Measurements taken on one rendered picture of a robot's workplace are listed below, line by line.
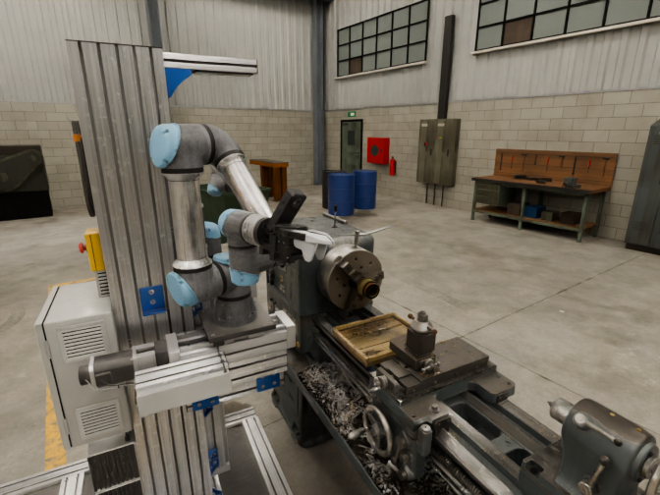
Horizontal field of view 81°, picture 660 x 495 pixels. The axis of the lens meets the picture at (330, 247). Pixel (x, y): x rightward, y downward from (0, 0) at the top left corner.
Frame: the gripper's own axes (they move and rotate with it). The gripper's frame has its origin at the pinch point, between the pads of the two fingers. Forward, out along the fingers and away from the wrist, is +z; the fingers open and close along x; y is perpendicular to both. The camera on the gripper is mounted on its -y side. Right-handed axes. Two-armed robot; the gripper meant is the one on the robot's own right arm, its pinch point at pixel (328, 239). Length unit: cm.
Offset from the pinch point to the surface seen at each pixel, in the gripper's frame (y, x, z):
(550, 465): 58, -53, 40
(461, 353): 50, -82, 1
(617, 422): 37, -49, 51
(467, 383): 58, -78, 7
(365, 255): 25, -94, -57
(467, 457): 66, -50, 20
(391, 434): 74, -50, -6
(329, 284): 39, -77, -64
